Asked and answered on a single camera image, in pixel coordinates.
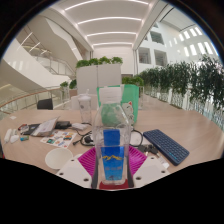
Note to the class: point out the blue compact keyboard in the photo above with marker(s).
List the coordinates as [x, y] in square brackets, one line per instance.
[166, 146]

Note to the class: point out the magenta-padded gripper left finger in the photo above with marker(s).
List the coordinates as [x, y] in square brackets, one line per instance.
[71, 171]

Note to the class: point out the clear tumbler with straw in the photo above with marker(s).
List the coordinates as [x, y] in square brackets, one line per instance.
[84, 108]

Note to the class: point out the glass railing with wooden handrail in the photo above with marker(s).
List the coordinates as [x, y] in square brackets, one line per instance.
[26, 100]

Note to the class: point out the black keys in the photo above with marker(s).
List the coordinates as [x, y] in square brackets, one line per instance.
[148, 150]

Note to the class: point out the white power adapter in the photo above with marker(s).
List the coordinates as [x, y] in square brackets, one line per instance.
[79, 126]

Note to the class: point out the colourful sticker sheet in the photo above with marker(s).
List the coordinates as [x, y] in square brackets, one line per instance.
[59, 138]

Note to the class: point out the white cabinet with plants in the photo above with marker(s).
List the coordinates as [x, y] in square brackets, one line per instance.
[98, 78]

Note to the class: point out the white oblong case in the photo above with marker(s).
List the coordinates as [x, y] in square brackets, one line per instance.
[14, 139]
[7, 136]

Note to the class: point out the green tote bag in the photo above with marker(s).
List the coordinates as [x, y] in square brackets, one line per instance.
[131, 100]

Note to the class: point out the small planter with plants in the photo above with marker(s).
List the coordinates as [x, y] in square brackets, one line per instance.
[66, 88]

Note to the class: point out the row of potted trees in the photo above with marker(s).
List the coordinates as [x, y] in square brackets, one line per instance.
[190, 81]

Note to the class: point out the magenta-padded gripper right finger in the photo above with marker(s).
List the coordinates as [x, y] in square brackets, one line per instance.
[150, 170]

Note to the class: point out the clear water bottle blue label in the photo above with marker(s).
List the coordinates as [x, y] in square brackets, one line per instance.
[111, 156]

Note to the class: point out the black chair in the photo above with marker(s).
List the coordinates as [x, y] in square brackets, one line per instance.
[45, 104]

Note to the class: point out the grey notebook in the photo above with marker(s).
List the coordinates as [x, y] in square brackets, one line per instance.
[46, 127]

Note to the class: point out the black box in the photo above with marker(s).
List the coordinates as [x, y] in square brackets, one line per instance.
[62, 125]

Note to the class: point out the ceiling light strips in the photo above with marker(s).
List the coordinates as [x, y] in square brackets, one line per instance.
[110, 19]

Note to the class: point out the small white packet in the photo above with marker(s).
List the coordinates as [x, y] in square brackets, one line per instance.
[163, 162]

